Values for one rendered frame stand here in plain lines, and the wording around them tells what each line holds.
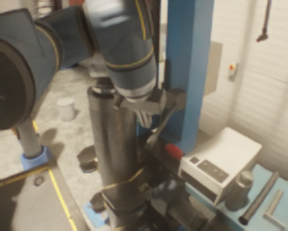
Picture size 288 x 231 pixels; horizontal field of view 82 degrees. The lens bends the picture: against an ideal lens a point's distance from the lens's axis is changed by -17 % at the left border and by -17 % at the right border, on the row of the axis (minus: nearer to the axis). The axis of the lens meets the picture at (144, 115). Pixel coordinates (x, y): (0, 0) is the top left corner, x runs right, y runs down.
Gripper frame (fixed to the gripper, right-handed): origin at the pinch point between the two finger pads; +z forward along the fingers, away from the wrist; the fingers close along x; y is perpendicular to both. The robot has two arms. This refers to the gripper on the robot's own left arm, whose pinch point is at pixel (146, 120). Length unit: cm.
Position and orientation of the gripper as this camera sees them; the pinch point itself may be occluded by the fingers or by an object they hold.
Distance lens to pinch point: 61.5
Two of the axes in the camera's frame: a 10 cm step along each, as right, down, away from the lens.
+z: 1.6, 5.9, 8.0
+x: 9.2, 2.1, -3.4
